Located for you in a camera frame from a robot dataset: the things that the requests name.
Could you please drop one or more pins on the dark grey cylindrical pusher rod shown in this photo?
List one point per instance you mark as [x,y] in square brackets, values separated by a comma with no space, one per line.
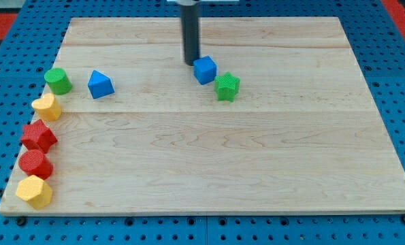
[189,18]

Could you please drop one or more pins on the yellow heart block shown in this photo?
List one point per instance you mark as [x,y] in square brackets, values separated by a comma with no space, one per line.
[47,107]

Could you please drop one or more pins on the red star block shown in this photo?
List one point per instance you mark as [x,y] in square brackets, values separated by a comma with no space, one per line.
[37,136]

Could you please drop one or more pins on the green star block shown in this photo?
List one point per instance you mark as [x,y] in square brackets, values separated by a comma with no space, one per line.
[226,87]

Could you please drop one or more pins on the green cylinder block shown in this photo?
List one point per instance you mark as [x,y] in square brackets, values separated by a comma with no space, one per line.
[56,78]

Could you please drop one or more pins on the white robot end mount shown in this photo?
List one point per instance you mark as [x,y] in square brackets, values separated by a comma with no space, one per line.
[203,1]

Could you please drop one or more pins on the light wooden board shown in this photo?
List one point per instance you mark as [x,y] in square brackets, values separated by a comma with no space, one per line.
[302,137]

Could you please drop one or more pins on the red cylinder block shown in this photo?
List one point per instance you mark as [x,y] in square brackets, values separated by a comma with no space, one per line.
[35,162]

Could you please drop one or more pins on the blue cube block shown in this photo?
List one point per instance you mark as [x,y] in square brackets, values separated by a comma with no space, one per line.
[204,70]

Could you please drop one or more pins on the yellow hexagon block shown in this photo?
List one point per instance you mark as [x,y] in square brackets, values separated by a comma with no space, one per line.
[35,192]

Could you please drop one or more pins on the blue triangular prism block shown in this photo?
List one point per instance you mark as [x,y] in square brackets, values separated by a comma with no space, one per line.
[100,85]

